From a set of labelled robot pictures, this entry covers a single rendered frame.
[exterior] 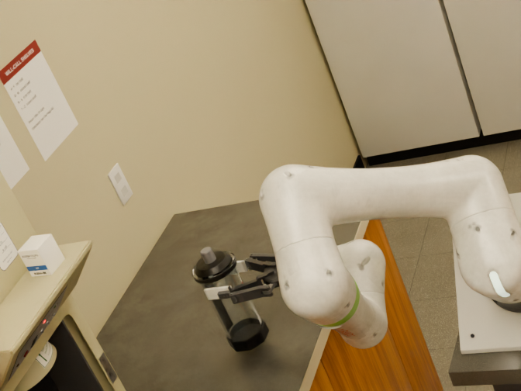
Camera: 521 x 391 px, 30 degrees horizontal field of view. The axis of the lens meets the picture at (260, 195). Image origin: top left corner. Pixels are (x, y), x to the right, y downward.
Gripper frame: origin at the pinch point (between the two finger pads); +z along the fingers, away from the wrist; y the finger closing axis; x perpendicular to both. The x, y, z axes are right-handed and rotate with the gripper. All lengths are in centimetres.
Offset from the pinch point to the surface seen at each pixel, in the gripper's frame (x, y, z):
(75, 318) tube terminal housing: -19.0, 34.9, 13.5
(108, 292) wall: 19, -28, 56
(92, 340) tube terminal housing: -12.0, 33.8, 13.4
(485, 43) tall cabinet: 59, -247, -20
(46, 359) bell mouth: -18, 46, 15
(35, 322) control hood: -35, 56, 2
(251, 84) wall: 21, -166, 57
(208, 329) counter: 21.3, -9.4, 16.5
